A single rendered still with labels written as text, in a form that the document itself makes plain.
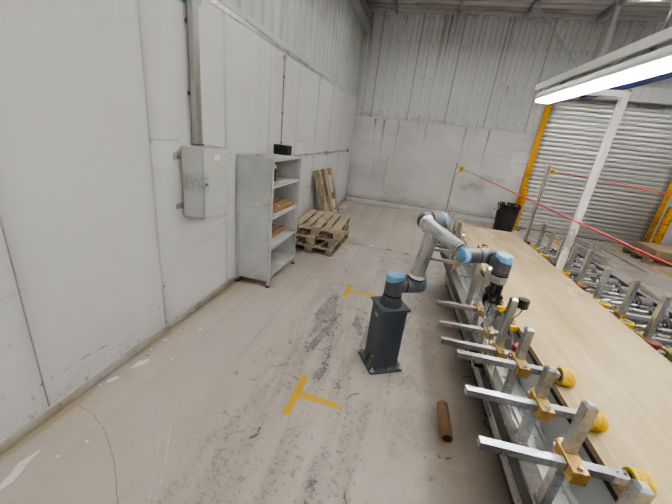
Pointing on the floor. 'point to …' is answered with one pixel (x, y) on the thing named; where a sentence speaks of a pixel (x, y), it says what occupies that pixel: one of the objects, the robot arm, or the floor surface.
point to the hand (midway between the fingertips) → (486, 311)
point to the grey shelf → (276, 247)
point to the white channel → (612, 116)
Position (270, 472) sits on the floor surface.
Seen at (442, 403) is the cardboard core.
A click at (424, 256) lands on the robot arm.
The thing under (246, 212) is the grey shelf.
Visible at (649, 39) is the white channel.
